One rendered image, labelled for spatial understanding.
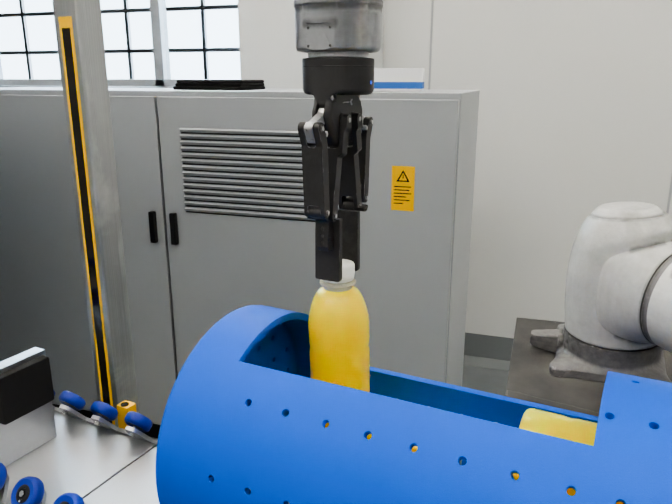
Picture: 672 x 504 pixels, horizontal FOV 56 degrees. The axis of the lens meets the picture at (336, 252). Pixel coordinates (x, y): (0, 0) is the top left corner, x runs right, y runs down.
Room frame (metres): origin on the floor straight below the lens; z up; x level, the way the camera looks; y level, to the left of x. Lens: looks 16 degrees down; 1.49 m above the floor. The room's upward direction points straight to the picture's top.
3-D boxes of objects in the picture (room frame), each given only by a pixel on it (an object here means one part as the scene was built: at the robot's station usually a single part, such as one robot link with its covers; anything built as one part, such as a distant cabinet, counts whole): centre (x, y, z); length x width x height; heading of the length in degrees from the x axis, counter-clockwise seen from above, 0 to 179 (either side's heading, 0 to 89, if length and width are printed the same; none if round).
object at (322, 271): (0.66, 0.01, 1.31); 0.03 x 0.01 x 0.07; 63
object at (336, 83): (0.68, 0.00, 1.47); 0.08 x 0.07 x 0.09; 153
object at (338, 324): (0.68, 0.00, 1.18); 0.07 x 0.07 x 0.19
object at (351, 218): (0.70, -0.01, 1.31); 0.03 x 0.01 x 0.07; 63
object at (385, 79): (2.25, -0.18, 1.48); 0.24 x 0.12 x 0.08; 79
